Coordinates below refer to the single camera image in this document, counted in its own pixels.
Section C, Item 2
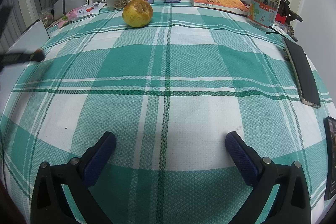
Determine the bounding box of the white cardboard box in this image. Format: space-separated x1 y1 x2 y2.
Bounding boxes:
1 20 50 104

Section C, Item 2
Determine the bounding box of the plastic bag of snacks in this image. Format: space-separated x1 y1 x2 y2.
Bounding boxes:
39 8 54 28

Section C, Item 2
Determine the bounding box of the pink snack packet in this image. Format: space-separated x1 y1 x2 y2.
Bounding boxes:
57 2 107 29

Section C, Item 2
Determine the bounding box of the smartphone with lit screen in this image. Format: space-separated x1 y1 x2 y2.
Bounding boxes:
323 117 336 200

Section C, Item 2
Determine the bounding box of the yellow pear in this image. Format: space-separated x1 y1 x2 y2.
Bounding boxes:
122 0 153 28

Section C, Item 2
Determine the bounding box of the black smartphone face down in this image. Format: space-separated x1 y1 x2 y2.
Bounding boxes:
282 38 321 109

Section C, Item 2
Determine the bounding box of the green white plaid tablecloth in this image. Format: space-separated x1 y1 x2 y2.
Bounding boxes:
1 2 335 223

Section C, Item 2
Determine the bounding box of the dark bag on sofa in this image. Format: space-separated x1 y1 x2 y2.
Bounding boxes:
275 0 303 42

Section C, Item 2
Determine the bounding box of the orange book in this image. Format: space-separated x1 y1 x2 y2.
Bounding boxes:
190 0 248 16

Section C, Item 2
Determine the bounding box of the clear jar printed label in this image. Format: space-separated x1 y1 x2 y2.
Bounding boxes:
247 0 281 29

